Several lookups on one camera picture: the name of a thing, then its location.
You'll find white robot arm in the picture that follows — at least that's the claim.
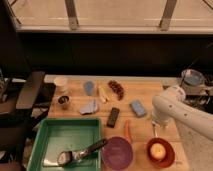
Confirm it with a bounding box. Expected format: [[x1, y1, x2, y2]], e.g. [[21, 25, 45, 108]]
[[152, 86, 213, 141]]

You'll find purple bowl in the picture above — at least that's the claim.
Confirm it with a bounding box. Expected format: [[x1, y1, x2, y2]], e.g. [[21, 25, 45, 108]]
[[101, 137, 133, 171]]

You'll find blue sponge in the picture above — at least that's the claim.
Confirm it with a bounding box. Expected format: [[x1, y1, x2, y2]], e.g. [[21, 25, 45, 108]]
[[130, 100, 146, 117]]

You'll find yellow apple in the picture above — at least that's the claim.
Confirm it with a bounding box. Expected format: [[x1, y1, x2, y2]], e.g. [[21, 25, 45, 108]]
[[150, 143, 166, 160]]

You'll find orange carrot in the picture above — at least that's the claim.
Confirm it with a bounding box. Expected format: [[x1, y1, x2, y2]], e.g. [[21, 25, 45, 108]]
[[124, 120, 132, 144]]

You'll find red plate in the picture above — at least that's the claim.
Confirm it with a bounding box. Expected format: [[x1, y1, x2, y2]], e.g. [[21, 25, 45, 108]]
[[146, 138, 175, 169]]

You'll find black rectangular block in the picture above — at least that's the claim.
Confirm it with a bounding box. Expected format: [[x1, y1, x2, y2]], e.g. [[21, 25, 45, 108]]
[[107, 107, 120, 128]]

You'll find grey round container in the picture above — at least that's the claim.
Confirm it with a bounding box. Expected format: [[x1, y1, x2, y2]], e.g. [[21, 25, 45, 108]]
[[180, 69, 205, 95]]

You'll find blue grey cloth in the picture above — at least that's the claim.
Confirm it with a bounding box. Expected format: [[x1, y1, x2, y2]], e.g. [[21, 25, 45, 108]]
[[79, 99, 98, 115]]

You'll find blue cup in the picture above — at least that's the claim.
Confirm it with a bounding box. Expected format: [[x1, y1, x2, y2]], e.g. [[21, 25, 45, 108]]
[[83, 81, 94, 96]]

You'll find small dark cup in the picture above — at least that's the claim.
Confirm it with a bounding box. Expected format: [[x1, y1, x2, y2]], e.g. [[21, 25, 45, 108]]
[[58, 96, 70, 110]]

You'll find green plastic tray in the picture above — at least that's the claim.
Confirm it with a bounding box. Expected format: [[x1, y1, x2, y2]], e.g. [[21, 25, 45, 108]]
[[27, 118, 101, 171]]

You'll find white cup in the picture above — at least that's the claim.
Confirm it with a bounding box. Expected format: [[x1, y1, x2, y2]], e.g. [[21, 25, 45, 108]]
[[54, 76, 68, 93]]

